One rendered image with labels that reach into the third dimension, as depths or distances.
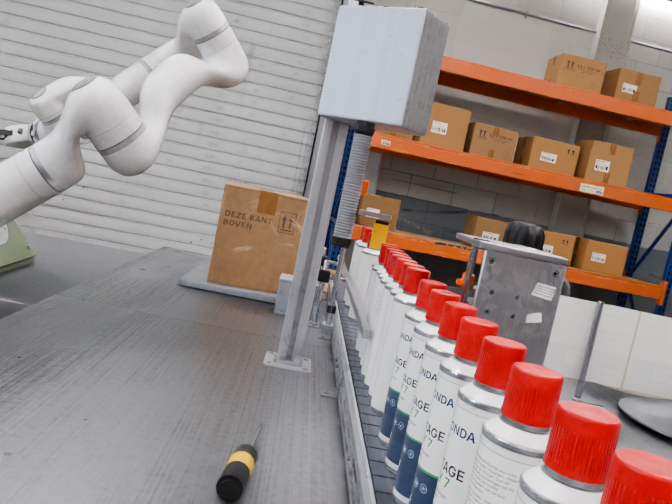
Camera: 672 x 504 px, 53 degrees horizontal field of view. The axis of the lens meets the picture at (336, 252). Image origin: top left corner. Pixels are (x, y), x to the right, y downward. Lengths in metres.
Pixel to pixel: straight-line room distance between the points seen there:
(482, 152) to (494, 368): 4.84
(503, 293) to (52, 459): 0.54
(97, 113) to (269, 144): 4.14
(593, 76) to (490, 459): 5.30
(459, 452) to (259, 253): 1.35
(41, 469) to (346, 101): 0.72
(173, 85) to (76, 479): 1.09
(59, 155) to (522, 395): 1.29
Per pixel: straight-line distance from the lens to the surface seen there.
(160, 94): 1.65
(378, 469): 0.77
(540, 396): 0.44
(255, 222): 1.81
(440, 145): 5.20
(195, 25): 1.78
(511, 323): 0.84
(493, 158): 5.25
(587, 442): 0.37
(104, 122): 1.55
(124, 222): 5.73
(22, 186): 1.62
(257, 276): 1.83
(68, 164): 1.59
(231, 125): 5.63
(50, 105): 1.84
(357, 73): 1.16
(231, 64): 1.79
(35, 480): 0.76
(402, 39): 1.13
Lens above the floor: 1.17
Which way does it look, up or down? 6 degrees down
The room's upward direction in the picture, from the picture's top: 12 degrees clockwise
